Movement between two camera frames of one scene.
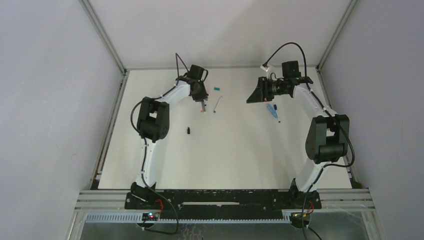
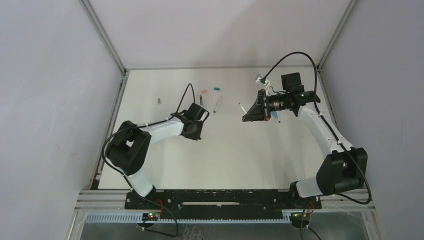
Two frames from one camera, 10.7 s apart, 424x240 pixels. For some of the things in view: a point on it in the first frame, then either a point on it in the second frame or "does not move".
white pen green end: [215, 109] does not move
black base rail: [186, 204] does not move
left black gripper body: [200, 94] -> [202, 117]
